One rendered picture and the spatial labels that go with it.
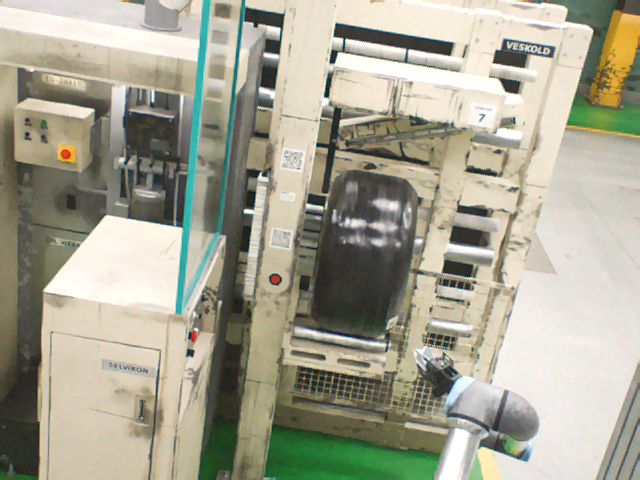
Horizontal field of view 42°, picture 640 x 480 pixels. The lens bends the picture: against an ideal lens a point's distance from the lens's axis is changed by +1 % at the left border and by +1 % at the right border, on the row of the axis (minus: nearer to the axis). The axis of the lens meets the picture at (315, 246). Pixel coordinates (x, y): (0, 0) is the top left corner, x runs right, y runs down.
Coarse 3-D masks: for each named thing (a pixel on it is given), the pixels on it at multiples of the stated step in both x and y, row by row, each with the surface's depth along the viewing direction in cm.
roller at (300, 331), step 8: (296, 328) 295; (304, 328) 295; (312, 328) 295; (296, 336) 295; (304, 336) 295; (312, 336) 295; (320, 336) 294; (328, 336) 294; (336, 336) 294; (344, 336) 295; (352, 336) 295; (360, 336) 295; (344, 344) 295; (352, 344) 294; (360, 344) 294; (368, 344) 294; (376, 344) 294; (384, 344) 294; (384, 352) 295
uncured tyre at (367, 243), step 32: (352, 192) 276; (384, 192) 278; (416, 192) 290; (352, 224) 270; (384, 224) 270; (416, 224) 282; (320, 256) 274; (352, 256) 269; (384, 256) 268; (320, 288) 275; (352, 288) 271; (384, 288) 270; (320, 320) 285; (352, 320) 280; (384, 320) 278
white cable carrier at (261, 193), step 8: (264, 176) 284; (256, 192) 283; (264, 192) 283; (256, 200) 285; (264, 200) 284; (256, 208) 286; (264, 208) 287; (256, 216) 287; (256, 224) 288; (256, 232) 290; (256, 240) 291; (256, 248) 292; (248, 256) 293; (256, 256) 293; (248, 264) 295; (256, 264) 295; (248, 272) 296; (248, 280) 298; (248, 288) 299
